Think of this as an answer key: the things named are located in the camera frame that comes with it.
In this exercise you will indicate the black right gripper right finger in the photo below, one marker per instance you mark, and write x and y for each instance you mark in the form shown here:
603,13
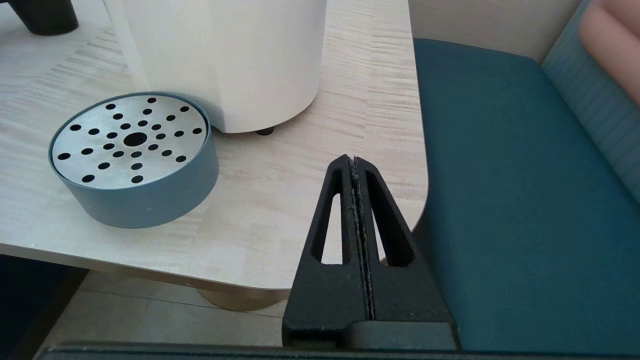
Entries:
405,290

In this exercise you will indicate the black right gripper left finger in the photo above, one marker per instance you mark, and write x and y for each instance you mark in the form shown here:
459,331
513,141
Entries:
327,295

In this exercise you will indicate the large dark tea dispenser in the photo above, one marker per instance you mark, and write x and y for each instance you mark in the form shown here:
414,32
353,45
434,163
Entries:
225,60

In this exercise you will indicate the black plastic cup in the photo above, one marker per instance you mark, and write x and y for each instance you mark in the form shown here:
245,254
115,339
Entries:
47,15

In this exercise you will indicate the teal ribbed sofa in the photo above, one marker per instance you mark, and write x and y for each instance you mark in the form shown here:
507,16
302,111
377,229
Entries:
525,200

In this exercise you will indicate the large grey perforated drip tray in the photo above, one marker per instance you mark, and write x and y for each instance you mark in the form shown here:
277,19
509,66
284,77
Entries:
150,200

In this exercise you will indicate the pink bolster cushion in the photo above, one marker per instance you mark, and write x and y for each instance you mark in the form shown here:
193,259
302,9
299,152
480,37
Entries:
627,7
615,55

